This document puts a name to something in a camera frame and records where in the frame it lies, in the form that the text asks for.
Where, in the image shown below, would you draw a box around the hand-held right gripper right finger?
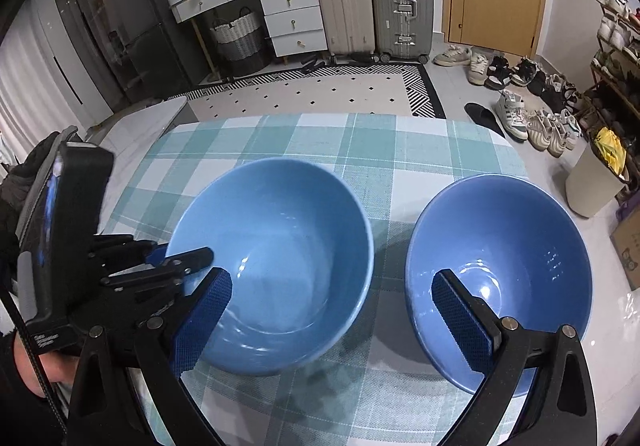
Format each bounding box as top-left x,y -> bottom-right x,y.
431,269 -> 598,446

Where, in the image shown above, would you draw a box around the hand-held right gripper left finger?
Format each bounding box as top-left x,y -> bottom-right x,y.
67,266 -> 233,446

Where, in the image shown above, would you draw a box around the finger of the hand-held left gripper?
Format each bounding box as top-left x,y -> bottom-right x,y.
87,233 -> 168,277
70,247 -> 215,327

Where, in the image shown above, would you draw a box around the blue bowl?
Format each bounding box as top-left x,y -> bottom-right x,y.
164,157 -> 376,377
405,175 -> 594,398

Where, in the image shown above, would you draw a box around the person's left forearm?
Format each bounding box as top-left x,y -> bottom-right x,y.
12,341 -> 78,397

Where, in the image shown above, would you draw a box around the white wardrobe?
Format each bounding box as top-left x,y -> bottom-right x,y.
0,0 -> 113,162

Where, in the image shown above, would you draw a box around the teal plaid tablecloth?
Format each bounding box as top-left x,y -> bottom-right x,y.
97,112 -> 538,446

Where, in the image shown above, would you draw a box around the dark glass cabinet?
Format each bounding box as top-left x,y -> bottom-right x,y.
47,0 -> 136,112

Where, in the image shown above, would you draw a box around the cardboard box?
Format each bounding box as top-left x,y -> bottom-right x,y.
609,211 -> 640,292

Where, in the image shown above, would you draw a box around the white trash bin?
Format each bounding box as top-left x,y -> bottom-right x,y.
565,126 -> 630,218

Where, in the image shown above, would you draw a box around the grey fridge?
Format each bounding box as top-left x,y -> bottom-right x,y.
95,0 -> 206,102

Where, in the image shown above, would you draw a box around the black slipper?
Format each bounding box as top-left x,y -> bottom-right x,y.
464,102 -> 507,139

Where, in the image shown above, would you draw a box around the diamond patterned rug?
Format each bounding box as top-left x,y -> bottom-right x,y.
192,61 -> 446,124

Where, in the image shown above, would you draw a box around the row of shoes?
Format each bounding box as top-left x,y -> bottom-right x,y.
432,44 -> 583,158

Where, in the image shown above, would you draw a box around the wicker basket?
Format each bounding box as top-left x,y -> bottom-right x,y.
207,6 -> 273,77

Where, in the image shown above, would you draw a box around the white drawer cabinet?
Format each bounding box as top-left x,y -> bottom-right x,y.
170,0 -> 328,60

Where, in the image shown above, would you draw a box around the beige suitcase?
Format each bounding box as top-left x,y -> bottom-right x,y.
310,0 -> 377,64

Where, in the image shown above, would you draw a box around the shoe rack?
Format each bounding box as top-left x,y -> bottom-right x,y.
590,0 -> 640,147

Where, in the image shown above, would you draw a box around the silver suitcase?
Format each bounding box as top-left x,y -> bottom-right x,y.
369,0 -> 435,64

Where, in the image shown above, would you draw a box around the black cable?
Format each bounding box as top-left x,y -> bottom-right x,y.
0,276 -> 68,446

